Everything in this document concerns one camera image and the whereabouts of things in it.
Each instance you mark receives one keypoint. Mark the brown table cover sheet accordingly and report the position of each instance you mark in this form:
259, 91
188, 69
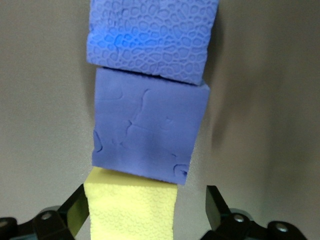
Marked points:
37, 100

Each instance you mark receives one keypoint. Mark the purple foam cube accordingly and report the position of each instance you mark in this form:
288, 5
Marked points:
150, 125
150, 37

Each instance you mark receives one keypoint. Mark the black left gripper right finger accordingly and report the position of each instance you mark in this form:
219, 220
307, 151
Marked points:
220, 220

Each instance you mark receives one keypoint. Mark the yellow foam cube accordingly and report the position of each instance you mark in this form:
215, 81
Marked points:
130, 212

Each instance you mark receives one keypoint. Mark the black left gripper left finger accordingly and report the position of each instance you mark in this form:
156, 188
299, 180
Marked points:
70, 217

